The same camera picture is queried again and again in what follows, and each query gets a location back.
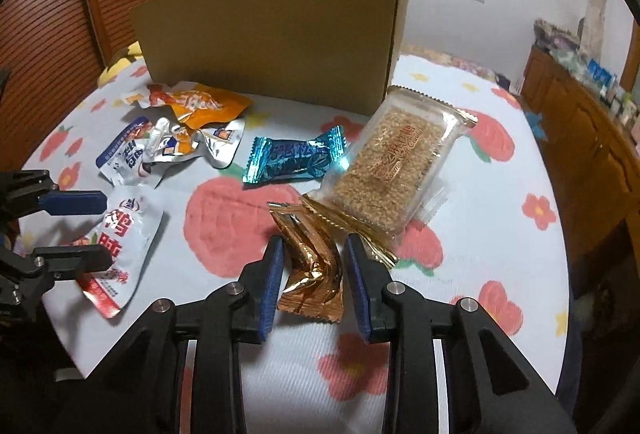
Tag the silver packet with orange print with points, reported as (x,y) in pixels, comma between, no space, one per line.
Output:
(170,146)

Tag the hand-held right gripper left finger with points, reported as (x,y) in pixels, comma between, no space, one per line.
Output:
(269,286)

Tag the wooden cabinet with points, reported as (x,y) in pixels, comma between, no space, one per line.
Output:
(575,128)

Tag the yellow plush toy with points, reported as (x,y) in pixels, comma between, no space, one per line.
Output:
(116,66)

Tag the brown cardboard box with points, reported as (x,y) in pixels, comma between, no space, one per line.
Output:
(270,38)

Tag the pale patterned curtain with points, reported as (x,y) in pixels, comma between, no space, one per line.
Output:
(595,3)

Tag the orange snack packet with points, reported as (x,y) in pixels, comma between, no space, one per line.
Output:
(205,103)

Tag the blue and white snack packet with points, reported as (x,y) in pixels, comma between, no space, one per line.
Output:
(122,158)

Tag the row of small bottles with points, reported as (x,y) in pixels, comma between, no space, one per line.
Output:
(625,106)

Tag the copper foil snack packet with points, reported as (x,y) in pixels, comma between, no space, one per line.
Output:
(310,279)

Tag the white and red snack packet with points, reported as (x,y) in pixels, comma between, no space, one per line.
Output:
(127,224)

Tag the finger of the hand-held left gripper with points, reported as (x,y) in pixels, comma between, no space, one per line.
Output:
(75,260)
(75,203)

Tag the wooden slatted wardrobe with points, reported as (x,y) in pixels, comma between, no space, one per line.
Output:
(75,13)

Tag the clear sesame bar packet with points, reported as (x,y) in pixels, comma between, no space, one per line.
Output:
(390,163)

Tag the blue foil candy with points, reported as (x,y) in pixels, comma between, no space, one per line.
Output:
(295,158)

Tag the blue box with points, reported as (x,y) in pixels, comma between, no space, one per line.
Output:
(600,74)

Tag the floral pillow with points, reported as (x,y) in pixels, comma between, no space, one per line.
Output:
(450,61)

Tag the small blue toy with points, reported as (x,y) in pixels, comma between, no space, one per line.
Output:
(535,124)

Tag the crumpled silver snack packet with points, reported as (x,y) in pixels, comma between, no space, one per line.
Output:
(222,143)

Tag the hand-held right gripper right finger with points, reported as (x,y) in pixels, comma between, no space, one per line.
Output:
(356,289)

